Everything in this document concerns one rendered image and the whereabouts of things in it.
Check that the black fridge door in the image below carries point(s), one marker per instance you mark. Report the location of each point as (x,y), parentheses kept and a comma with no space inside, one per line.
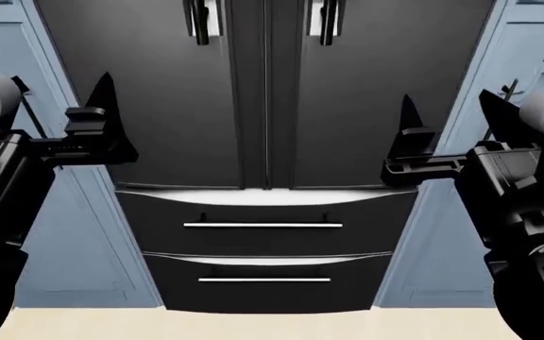
(168,92)
(362,81)

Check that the blue kitchen cabinet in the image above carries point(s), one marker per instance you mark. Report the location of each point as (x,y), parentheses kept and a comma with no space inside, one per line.
(73,230)
(447,233)

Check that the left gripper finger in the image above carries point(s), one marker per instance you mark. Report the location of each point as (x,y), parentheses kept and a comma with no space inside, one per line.
(109,141)

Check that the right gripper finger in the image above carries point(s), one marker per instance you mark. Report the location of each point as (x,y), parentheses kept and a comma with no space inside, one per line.
(503,120)
(413,145)

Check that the narrow black fridge drawer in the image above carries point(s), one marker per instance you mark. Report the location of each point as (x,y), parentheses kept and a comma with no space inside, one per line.
(267,297)

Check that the wide black fridge drawer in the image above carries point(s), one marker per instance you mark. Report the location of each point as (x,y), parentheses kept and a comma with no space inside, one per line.
(267,241)

